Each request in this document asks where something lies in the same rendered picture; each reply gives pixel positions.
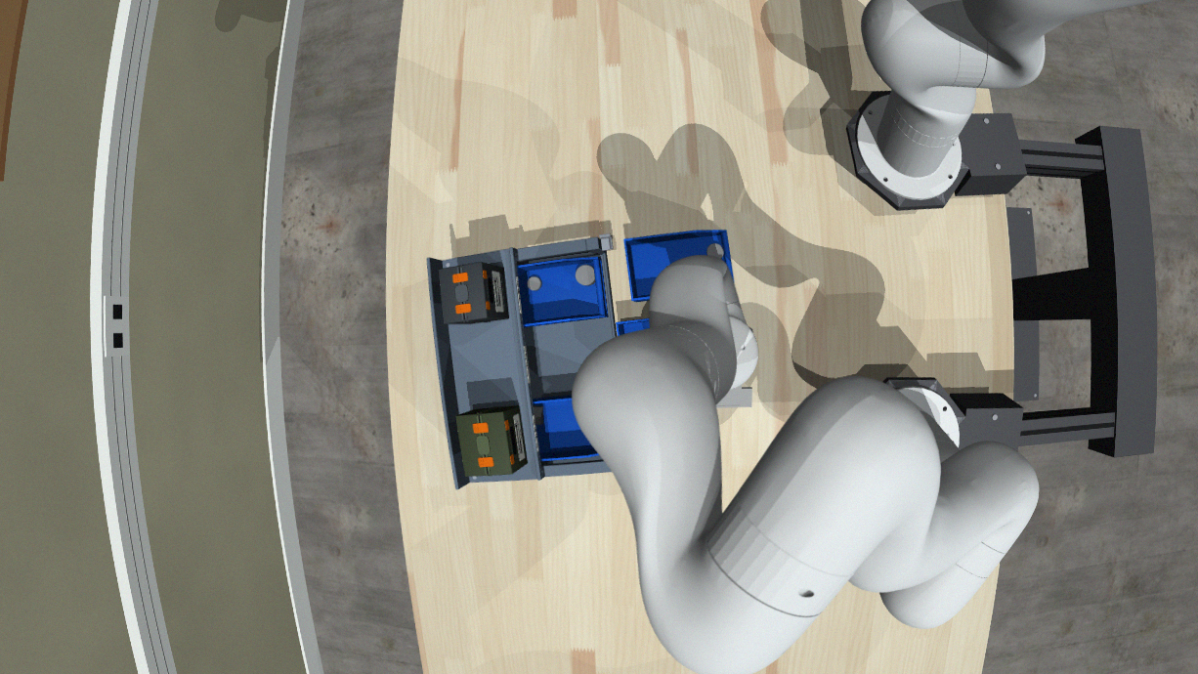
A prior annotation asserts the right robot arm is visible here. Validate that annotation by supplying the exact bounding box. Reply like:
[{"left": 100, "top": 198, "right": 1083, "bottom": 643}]
[{"left": 857, "top": 0, "right": 1161, "bottom": 200}]

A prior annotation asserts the grey metal shelf rack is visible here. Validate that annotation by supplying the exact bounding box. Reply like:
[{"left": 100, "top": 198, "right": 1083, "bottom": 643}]
[{"left": 426, "top": 233, "right": 617, "bottom": 488}]

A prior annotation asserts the blue open-front bin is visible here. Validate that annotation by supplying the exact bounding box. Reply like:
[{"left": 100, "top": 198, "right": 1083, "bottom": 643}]
[
  {"left": 623, "top": 230, "right": 734, "bottom": 302},
  {"left": 616, "top": 318, "right": 651, "bottom": 336},
  {"left": 533, "top": 395, "right": 599, "bottom": 461},
  {"left": 518, "top": 257, "right": 609, "bottom": 327}
]

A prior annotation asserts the olive green case with orange latches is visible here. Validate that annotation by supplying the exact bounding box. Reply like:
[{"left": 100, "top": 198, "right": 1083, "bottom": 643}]
[{"left": 455, "top": 405, "right": 528, "bottom": 476}]

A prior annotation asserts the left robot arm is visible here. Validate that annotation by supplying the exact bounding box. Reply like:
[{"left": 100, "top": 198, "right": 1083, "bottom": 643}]
[{"left": 571, "top": 255, "right": 1039, "bottom": 674}]

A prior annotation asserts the dark grey case with orange latches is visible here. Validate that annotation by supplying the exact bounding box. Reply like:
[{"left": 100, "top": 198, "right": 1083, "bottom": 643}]
[{"left": 438, "top": 262, "right": 509, "bottom": 324}]

